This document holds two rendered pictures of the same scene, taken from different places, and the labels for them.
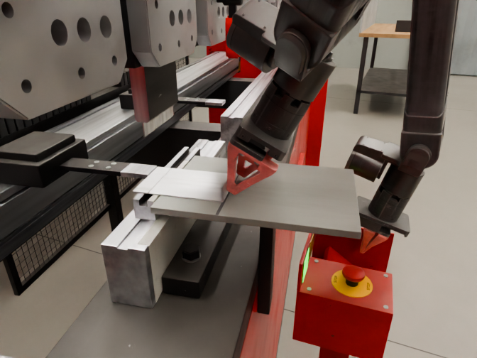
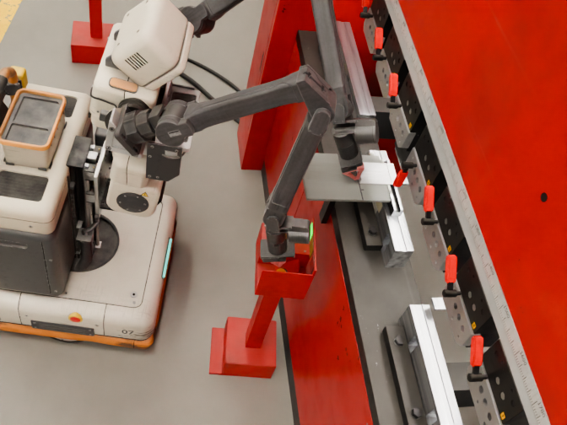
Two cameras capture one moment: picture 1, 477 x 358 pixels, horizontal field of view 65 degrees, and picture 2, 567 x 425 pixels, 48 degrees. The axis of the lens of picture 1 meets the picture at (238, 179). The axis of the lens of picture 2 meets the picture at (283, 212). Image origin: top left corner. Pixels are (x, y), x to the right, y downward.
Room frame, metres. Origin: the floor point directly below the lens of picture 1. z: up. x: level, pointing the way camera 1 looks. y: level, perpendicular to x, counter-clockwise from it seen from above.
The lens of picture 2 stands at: (1.50, -0.91, 2.44)
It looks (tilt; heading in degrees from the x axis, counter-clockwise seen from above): 52 degrees down; 146
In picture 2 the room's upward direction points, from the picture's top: 19 degrees clockwise
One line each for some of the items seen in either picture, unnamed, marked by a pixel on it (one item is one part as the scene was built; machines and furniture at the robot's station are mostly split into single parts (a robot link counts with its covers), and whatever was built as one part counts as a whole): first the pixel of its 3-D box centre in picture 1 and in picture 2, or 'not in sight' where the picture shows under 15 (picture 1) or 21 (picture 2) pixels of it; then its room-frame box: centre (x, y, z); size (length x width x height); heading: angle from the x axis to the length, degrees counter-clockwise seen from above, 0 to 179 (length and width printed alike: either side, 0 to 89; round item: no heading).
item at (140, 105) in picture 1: (156, 91); (403, 150); (0.51, 0.11, 1.13); 0.10 x 0.02 x 0.10; 167
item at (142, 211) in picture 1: (172, 178); (390, 186); (0.53, 0.11, 0.99); 0.20 x 0.03 x 0.03; 167
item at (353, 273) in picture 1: (352, 278); not in sight; (0.52, -0.20, 0.79); 0.04 x 0.04 x 0.04
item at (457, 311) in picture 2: not in sight; (480, 303); (1.07, -0.02, 1.26); 0.15 x 0.09 x 0.17; 167
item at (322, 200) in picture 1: (261, 189); (343, 177); (0.47, -0.03, 1.00); 0.26 x 0.18 x 0.01; 77
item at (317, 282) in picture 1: (346, 278); (284, 255); (0.57, -0.21, 0.75); 0.20 x 0.16 x 0.18; 161
